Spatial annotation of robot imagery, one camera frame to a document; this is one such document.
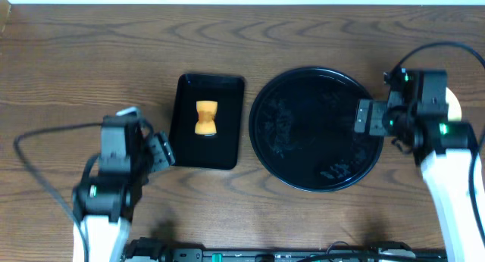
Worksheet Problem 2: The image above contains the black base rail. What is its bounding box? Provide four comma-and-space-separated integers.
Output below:
120, 238, 447, 262

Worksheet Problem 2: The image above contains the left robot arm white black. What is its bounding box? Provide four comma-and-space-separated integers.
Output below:
73, 130, 175, 261

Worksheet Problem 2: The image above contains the orange yellow sponge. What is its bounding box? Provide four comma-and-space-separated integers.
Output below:
195, 101, 218, 136

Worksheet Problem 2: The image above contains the black rectangular tray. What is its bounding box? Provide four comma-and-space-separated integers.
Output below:
169, 73, 245, 170

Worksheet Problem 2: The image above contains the yellow plate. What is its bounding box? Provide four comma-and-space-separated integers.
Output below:
446, 88, 462, 121

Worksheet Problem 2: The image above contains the black round tray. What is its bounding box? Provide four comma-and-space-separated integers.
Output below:
249, 67, 383, 192

